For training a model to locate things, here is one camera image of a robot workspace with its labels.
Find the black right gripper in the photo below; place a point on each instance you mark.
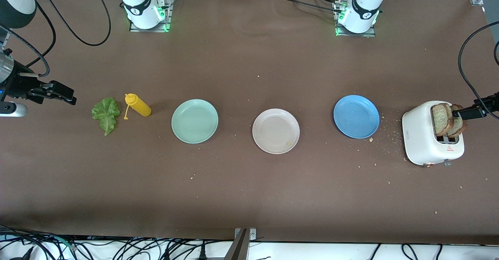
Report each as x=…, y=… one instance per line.
x=18, y=86

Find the blue plate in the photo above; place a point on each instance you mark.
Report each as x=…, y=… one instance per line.
x=356, y=116

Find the white toaster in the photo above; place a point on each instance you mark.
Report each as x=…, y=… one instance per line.
x=419, y=135

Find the silver mounting bracket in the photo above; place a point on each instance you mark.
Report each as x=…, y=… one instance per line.
x=252, y=234

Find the green lettuce leaf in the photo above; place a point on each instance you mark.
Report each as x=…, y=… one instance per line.
x=106, y=114

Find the brown bread slice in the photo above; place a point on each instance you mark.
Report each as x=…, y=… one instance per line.
x=459, y=126
x=440, y=119

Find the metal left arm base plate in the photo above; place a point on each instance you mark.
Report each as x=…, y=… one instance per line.
x=372, y=33

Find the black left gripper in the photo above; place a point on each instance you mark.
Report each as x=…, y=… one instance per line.
x=488, y=104

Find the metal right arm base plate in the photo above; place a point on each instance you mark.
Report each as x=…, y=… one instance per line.
x=170, y=14

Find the brown table cover sheet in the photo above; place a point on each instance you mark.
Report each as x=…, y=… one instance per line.
x=249, y=76

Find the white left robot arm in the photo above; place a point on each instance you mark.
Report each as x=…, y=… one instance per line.
x=364, y=10

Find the mint green plate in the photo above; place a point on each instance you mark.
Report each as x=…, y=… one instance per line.
x=195, y=121

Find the beige plate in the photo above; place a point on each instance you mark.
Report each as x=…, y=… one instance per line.
x=273, y=129

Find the grey metal strut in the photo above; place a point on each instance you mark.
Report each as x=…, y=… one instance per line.
x=238, y=250

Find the yellow mustard squeeze bottle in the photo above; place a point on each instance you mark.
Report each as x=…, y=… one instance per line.
x=139, y=106

